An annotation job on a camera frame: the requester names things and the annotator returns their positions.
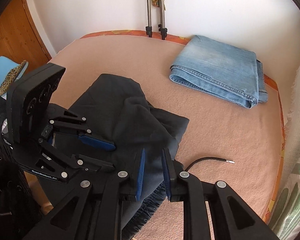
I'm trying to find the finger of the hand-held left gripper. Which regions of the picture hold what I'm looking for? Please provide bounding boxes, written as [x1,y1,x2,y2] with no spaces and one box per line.
[48,104,115,152]
[38,140,115,178]

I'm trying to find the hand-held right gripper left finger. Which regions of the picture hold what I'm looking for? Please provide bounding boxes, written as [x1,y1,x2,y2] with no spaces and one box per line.
[22,148,147,240]

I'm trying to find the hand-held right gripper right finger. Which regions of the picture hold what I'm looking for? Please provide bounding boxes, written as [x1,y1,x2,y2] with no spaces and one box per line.
[161,148,280,240]

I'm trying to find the dark grey pants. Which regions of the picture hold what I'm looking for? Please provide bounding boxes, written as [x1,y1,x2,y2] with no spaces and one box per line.
[27,73,235,240]

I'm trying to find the leopard print cushion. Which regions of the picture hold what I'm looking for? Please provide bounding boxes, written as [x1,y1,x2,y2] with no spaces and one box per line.
[0,60,28,96]

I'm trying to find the light blue chair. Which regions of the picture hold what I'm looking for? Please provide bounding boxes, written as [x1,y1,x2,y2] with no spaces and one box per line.
[0,56,29,96]

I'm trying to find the peach blanket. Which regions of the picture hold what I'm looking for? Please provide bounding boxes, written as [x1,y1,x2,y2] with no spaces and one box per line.
[49,34,285,226]

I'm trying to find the wooden door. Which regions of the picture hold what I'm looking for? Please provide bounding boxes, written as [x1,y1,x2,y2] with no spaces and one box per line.
[0,0,52,66]

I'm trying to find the orange floral mattress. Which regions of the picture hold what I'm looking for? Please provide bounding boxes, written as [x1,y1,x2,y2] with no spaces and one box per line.
[79,29,285,225]

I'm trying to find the light blue jeans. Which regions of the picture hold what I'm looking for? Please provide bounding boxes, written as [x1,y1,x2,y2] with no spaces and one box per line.
[168,34,269,109]

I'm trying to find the cactus print pillow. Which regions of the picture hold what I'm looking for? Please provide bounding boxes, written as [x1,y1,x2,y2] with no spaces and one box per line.
[267,139,300,240]

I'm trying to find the metal tripod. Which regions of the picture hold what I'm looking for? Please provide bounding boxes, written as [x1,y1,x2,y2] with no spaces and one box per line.
[142,0,169,40]

